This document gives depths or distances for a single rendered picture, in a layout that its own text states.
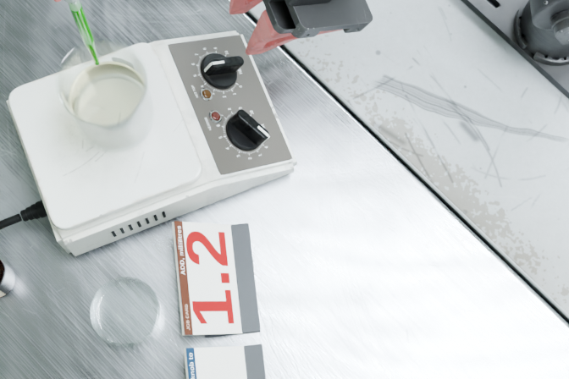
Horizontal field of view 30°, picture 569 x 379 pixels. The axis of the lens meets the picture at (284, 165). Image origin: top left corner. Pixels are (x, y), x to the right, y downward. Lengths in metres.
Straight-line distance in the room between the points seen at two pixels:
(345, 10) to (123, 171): 0.21
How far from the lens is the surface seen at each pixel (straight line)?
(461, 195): 0.91
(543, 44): 0.93
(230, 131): 0.84
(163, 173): 0.81
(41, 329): 0.89
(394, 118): 0.92
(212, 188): 0.83
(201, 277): 0.85
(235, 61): 0.86
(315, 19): 0.72
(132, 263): 0.88
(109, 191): 0.81
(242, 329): 0.87
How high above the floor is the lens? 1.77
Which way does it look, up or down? 75 degrees down
